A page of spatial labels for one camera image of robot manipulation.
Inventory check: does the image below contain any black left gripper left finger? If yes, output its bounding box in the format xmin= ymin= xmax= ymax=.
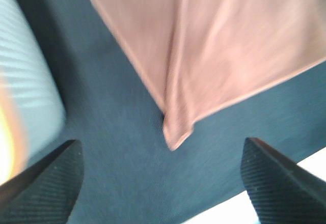
xmin=1 ymin=140 xmax=84 ymax=224

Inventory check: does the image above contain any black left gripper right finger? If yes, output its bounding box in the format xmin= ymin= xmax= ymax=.
xmin=240 ymin=137 xmax=325 ymax=223

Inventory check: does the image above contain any grey perforated laundry basket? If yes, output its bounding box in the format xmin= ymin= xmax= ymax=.
xmin=1 ymin=0 xmax=65 ymax=184

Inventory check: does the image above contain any black table cloth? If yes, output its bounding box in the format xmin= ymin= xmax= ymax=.
xmin=17 ymin=0 xmax=325 ymax=223

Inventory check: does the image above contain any brown towel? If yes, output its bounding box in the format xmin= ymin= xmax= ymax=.
xmin=90 ymin=0 xmax=325 ymax=150

